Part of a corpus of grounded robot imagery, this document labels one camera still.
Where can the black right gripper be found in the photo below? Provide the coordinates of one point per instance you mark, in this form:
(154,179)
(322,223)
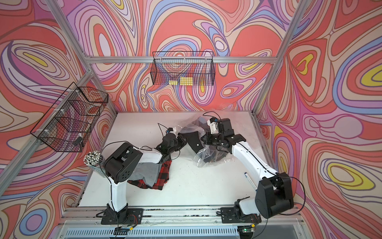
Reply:
(208,135)

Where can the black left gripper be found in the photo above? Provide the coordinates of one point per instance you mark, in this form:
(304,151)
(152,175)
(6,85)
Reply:
(180,139)

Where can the clear plastic vacuum bag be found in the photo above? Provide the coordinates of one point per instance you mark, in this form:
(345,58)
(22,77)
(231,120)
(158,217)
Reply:
(201,120)

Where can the red black plaid shirt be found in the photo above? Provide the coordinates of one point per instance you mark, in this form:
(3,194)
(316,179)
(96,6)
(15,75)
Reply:
(163,178)

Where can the grey shirt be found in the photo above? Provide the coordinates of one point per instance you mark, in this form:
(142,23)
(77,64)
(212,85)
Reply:
(148,172)

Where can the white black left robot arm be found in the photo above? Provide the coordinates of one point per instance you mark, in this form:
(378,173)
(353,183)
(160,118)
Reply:
(120,165)

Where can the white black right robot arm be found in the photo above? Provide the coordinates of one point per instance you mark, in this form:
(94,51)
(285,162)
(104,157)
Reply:
(273,189)

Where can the blue white marker pen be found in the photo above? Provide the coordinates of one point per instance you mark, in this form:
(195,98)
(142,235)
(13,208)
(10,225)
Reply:
(250,181)

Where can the yellow block in basket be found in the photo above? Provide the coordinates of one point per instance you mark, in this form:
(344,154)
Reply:
(182,81)

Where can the bundle of rods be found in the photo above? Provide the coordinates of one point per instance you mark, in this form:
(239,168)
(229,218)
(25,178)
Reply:
(94,160)

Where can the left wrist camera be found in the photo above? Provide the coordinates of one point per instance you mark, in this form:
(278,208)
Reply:
(171,130)

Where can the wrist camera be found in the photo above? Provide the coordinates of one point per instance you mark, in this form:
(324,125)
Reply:
(171,130)
(212,123)

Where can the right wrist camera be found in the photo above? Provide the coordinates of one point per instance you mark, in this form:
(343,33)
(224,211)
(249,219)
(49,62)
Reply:
(212,123)

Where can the black wire basket back wall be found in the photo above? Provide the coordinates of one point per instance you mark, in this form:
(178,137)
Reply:
(171,65)

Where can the black wire basket wall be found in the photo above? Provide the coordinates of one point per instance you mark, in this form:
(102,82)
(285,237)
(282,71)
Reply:
(69,122)
(171,65)

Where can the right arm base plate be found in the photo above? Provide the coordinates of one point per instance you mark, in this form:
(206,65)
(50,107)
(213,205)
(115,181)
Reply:
(233,215)

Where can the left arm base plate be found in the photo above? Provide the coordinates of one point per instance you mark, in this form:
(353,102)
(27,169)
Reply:
(127,216)

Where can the black wire basket left wall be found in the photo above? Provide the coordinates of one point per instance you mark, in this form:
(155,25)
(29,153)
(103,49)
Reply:
(69,122)

